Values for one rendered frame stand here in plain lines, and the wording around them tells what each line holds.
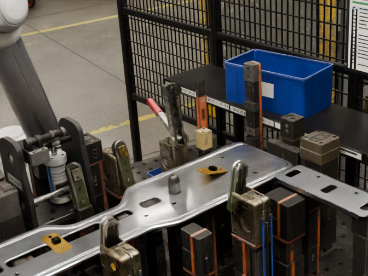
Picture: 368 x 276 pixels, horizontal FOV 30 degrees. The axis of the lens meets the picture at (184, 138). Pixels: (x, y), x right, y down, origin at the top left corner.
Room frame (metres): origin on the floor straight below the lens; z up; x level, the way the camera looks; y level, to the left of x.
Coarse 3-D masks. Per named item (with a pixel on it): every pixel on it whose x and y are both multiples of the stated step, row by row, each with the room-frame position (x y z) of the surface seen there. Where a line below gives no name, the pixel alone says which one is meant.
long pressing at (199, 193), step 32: (192, 160) 1.70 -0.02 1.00; (224, 160) 1.69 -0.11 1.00; (256, 160) 1.67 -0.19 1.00; (128, 192) 1.54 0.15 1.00; (160, 192) 1.53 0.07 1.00; (192, 192) 1.52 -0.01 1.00; (224, 192) 1.51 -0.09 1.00; (128, 224) 1.39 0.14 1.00; (160, 224) 1.39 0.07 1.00; (0, 256) 1.29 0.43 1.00; (64, 256) 1.28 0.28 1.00
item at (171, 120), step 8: (168, 88) 1.74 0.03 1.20; (176, 88) 1.71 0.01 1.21; (168, 96) 1.72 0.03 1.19; (176, 96) 1.74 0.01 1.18; (168, 104) 1.72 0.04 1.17; (176, 104) 1.74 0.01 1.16; (168, 112) 1.72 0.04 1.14; (176, 112) 1.74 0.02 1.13; (168, 120) 1.72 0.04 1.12; (176, 120) 1.73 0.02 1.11; (176, 128) 1.73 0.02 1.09; (176, 136) 1.71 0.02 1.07; (184, 136) 1.72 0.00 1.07; (176, 144) 1.70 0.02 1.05
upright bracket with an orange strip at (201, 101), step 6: (198, 84) 1.78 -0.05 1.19; (204, 84) 1.80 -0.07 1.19; (198, 90) 1.78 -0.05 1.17; (204, 90) 1.80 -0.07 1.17; (198, 96) 1.78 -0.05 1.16; (204, 96) 1.80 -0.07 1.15; (198, 102) 1.78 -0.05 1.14; (204, 102) 1.79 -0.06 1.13; (198, 108) 1.78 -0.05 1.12; (204, 108) 1.79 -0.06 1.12; (198, 114) 1.78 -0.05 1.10; (204, 114) 1.79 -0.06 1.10; (198, 120) 1.79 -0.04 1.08; (204, 120) 1.79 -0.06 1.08; (198, 126) 1.79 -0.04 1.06; (204, 126) 1.79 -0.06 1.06
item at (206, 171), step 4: (204, 168) 1.62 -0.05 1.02; (208, 168) 1.62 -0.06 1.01; (212, 168) 1.60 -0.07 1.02; (216, 168) 1.61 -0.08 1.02; (220, 168) 1.63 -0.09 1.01; (204, 172) 1.58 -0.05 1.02; (208, 172) 1.58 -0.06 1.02; (212, 172) 1.59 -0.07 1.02; (216, 172) 1.60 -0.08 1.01; (220, 172) 1.60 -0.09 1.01
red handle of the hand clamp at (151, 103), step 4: (148, 100) 1.81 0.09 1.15; (152, 100) 1.81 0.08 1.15; (148, 104) 1.81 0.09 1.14; (152, 104) 1.80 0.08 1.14; (156, 104) 1.80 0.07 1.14; (152, 108) 1.79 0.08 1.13; (156, 108) 1.79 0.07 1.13; (156, 112) 1.78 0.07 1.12; (160, 112) 1.78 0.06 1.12; (160, 116) 1.77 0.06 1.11; (164, 116) 1.77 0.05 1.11; (160, 120) 1.77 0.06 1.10; (164, 120) 1.76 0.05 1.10; (164, 124) 1.76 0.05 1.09; (168, 128) 1.74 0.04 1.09; (176, 132) 1.73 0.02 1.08; (180, 136) 1.72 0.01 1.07; (180, 140) 1.72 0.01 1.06
